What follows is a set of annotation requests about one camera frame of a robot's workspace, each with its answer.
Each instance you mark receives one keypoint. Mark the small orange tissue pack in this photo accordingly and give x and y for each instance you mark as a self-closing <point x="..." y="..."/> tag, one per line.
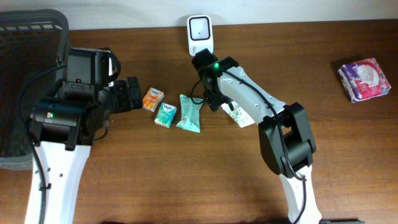
<point x="152" y="98"/>

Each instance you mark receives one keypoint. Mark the white floral cream tube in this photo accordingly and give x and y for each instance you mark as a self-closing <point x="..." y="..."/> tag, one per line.
<point x="238" y="114"/>

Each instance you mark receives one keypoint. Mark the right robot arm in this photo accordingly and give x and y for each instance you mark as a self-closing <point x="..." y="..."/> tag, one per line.
<point x="286" y="140"/>

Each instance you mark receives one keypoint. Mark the white barcode scanner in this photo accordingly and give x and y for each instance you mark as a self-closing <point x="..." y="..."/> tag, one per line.
<point x="200" y="34"/>

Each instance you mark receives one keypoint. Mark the dark grey plastic basket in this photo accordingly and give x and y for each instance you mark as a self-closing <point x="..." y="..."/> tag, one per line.
<point x="32" y="42"/>

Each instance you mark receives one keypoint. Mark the teal wet wipes pack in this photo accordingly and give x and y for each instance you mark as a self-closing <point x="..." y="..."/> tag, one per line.
<point x="190" y="114"/>

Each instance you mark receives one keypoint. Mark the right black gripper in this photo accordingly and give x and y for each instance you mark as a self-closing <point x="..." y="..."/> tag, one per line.
<point x="212" y="99"/>

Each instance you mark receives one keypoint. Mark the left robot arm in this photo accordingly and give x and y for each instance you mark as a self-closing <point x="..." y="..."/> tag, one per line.
<point x="63" y="125"/>

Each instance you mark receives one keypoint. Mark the small teal tissue pack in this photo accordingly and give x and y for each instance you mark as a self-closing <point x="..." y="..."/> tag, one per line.
<point x="165" y="115"/>

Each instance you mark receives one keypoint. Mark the red purple tissue pack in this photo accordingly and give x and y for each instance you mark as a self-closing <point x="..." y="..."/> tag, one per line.
<point x="364" y="80"/>

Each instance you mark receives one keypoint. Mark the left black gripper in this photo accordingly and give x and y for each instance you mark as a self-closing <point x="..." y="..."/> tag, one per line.
<point x="126" y="102"/>

